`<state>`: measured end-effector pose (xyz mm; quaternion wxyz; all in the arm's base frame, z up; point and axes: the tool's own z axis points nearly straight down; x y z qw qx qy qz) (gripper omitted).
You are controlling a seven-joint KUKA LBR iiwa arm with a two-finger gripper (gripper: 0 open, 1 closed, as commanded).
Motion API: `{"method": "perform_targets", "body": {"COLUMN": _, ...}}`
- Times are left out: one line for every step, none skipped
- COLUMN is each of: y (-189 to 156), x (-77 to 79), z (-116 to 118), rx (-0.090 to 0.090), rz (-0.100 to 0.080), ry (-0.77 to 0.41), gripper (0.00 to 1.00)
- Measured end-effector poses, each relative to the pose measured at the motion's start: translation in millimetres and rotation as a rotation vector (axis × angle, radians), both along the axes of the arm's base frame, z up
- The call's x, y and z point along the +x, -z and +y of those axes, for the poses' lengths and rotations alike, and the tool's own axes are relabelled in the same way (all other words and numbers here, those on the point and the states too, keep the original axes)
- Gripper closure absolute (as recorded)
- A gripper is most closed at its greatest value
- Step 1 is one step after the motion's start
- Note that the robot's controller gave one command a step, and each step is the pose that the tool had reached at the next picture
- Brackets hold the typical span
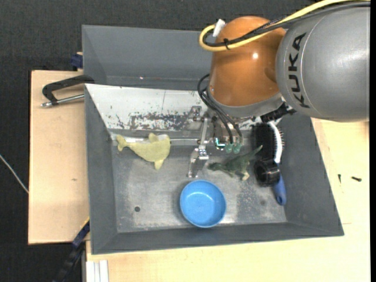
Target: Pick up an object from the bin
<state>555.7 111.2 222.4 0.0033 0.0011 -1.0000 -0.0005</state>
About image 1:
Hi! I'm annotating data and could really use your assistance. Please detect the brown cardboard board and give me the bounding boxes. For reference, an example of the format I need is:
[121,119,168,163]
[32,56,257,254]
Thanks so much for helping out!
[28,70,90,245]

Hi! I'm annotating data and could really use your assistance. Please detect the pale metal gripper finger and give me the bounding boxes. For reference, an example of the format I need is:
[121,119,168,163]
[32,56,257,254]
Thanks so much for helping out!
[197,145,210,173]
[187,149,199,179]

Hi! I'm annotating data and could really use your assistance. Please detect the black cylinder on white bracket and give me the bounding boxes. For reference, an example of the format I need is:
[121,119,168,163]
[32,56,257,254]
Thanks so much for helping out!
[259,103,297,126]

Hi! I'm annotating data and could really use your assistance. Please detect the green toy dinosaur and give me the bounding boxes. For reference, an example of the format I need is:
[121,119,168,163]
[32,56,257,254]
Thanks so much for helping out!
[207,145,264,182]

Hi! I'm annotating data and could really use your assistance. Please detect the blue bowl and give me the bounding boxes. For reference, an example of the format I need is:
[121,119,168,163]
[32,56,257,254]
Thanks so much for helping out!
[179,179,227,229]

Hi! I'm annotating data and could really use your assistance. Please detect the blue and white brush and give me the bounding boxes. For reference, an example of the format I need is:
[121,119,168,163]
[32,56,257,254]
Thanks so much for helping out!
[268,123,288,206]

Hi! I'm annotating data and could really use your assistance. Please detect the grey metal bin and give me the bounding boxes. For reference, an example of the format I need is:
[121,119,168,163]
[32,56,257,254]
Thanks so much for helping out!
[81,24,345,255]

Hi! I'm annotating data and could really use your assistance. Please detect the black rectangular block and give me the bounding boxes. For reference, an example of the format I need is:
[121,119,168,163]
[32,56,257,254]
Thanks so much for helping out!
[251,123,276,162]

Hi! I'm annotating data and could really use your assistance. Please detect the yellow toy dolphin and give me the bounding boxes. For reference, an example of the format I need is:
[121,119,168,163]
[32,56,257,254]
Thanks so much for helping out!
[116,132,172,170]

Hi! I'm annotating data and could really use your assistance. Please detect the black round cap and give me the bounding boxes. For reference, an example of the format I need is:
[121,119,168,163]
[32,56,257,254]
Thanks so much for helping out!
[253,159,281,188]

